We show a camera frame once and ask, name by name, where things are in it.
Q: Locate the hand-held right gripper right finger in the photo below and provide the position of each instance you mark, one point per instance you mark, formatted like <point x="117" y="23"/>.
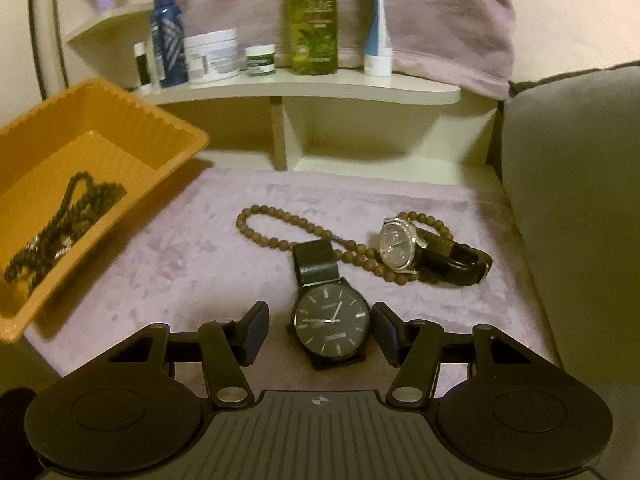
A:
<point x="386" y="335"/>

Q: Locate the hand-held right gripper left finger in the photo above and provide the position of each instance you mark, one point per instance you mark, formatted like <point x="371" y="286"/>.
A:
<point x="256" y="335"/>

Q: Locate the orange plastic tray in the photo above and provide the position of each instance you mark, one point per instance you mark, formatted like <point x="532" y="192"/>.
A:
<point x="125" y="125"/>

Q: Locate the pink plush cloth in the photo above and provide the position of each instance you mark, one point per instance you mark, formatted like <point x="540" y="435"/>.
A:
<point x="200" y="250"/>

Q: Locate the grey green cushion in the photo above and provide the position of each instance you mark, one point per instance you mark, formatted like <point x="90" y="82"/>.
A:
<point x="575" y="200"/>

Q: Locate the white wooden shelf unit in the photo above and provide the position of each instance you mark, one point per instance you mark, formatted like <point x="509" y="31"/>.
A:
<point x="310" y="85"/>

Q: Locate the small white green jar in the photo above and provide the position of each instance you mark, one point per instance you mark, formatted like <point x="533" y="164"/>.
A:
<point x="260" y="60"/>

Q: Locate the large white cream jar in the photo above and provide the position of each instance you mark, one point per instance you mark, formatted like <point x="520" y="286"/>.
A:
<point x="212" y="57"/>

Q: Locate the white green lip balm stick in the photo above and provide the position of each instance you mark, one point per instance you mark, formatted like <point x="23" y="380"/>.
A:
<point x="142" y="65"/>

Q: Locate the blue tube with white cap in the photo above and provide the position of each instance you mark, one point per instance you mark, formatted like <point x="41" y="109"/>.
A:
<point x="378" y="35"/>

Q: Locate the dark blue spray bottle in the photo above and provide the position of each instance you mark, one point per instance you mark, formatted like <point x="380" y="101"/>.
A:
<point x="169" y="35"/>

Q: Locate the hanging pink towel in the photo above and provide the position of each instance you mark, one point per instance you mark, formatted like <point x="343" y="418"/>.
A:
<point x="440" y="20"/>

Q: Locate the green oil spray bottle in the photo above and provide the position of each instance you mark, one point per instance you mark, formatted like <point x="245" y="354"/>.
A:
<point x="314" y="20"/>

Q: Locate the large round white frame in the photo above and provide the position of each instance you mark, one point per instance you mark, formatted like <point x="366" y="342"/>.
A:
<point x="42" y="25"/>

